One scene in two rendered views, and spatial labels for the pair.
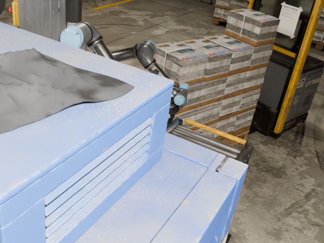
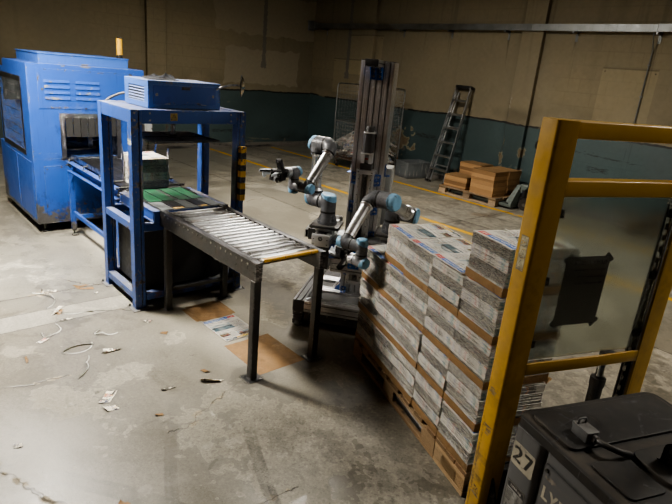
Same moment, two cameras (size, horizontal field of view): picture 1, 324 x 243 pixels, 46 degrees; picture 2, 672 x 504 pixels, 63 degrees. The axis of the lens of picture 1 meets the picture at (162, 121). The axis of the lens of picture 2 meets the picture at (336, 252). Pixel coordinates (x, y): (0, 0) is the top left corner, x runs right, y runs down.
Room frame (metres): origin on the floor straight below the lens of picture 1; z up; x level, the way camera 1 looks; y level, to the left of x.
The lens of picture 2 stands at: (3.70, -3.24, 1.94)
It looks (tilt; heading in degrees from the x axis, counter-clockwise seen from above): 18 degrees down; 113
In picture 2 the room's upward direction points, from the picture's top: 5 degrees clockwise
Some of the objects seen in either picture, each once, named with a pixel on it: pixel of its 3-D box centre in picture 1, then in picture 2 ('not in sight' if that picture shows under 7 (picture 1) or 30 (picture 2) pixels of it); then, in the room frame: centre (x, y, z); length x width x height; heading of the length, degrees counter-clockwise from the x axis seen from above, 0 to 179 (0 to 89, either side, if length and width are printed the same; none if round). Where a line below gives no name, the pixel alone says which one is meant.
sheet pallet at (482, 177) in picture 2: not in sight; (481, 181); (2.17, 6.67, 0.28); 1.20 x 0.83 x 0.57; 156
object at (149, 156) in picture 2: not in sight; (145, 169); (0.13, 0.59, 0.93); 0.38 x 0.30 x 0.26; 156
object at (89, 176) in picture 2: not in sight; (122, 176); (-0.38, 0.82, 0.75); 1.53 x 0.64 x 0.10; 156
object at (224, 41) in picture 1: (228, 42); (477, 262); (3.32, -0.48, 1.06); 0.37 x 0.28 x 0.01; 46
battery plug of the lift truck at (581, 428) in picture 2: not in sight; (605, 437); (3.97, -1.36, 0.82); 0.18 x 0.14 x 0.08; 135
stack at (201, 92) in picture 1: (182, 116); (421, 336); (3.03, -0.17, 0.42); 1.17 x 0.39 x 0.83; 135
